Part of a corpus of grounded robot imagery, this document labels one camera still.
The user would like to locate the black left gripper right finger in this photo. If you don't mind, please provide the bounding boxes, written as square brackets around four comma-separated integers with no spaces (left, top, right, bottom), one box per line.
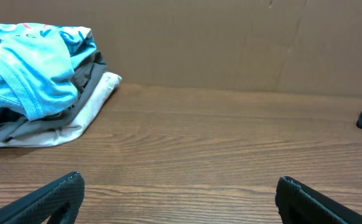
[275,176,362,224]

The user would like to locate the light blue printed t-shirt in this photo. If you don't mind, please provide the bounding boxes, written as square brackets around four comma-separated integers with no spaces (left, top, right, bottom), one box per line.
[0,23,96,120]

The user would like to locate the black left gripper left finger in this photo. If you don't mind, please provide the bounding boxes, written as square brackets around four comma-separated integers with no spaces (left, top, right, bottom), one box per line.
[0,172,85,224]

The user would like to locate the grey folded garment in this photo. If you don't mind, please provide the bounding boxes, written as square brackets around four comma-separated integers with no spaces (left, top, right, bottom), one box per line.
[0,50,107,142]

